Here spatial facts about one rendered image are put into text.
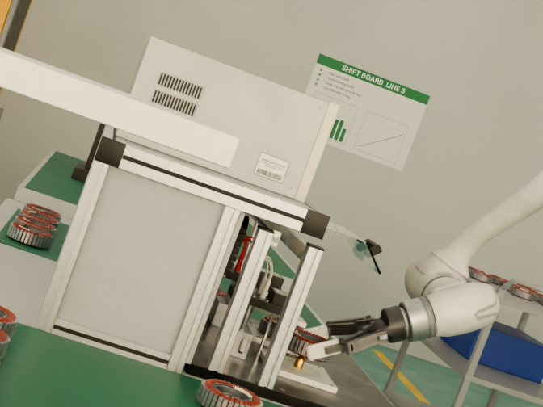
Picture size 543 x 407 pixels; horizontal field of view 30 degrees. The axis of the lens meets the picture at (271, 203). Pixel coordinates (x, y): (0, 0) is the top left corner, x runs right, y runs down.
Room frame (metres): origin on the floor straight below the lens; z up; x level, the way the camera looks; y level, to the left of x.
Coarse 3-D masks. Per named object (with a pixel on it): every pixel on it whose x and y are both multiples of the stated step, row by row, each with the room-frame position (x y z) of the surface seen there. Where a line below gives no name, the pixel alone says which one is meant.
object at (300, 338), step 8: (296, 336) 2.06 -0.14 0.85; (304, 336) 2.13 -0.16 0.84; (312, 336) 2.13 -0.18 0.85; (320, 336) 2.14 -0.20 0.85; (296, 344) 2.05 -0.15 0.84; (304, 344) 2.05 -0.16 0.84; (312, 344) 2.04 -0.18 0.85; (296, 352) 2.05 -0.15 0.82; (304, 352) 2.04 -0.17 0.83; (320, 360) 2.06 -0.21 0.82; (328, 360) 2.07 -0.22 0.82
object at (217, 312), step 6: (216, 300) 2.32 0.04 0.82; (222, 300) 2.31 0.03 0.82; (216, 306) 2.29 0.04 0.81; (222, 306) 2.27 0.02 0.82; (210, 312) 2.34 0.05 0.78; (216, 312) 2.27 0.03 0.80; (222, 312) 2.27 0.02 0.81; (210, 318) 2.31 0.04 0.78; (216, 318) 2.27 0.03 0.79; (222, 318) 2.27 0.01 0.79; (216, 324) 2.27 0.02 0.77
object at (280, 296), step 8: (232, 288) 2.06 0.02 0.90; (272, 288) 2.09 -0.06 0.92; (256, 296) 2.06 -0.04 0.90; (272, 296) 2.06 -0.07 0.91; (280, 296) 2.05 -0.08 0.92; (248, 304) 2.05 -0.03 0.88; (256, 304) 2.04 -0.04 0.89; (264, 304) 2.04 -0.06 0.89; (272, 304) 2.05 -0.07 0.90; (280, 304) 2.05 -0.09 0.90; (248, 312) 2.05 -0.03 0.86; (272, 312) 2.05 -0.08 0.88; (280, 312) 2.05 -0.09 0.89; (240, 328) 2.05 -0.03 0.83
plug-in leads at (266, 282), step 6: (270, 258) 2.05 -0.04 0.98; (270, 264) 2.07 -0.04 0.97; (270, 270) 2.08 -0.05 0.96; (264, 276) 2.09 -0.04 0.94; (270, 276) 2.05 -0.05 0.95; (264, 282) 2.09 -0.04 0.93; (270, 282) 2.05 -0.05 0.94; (264, 288) 2.05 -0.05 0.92; (252, 294) 2.05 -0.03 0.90; (258, 294) 2.09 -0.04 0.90; (264, 294) 2.05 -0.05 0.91
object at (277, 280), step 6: (264, 270) 2.33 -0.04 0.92; (228, 276) 2.27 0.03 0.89; (234, 276) 2.28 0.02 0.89; (276, 276) 2.30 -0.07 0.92; (234, 282) 2.29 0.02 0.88; (258, 282) 2.29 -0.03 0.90; (276, 282) 2.30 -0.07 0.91; (282, 282) 2.30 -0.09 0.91; (258, 288) 2.29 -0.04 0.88; (276, 288) 2.29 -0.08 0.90; (228, 294) 2.33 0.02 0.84; (228, 300) 2.29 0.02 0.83
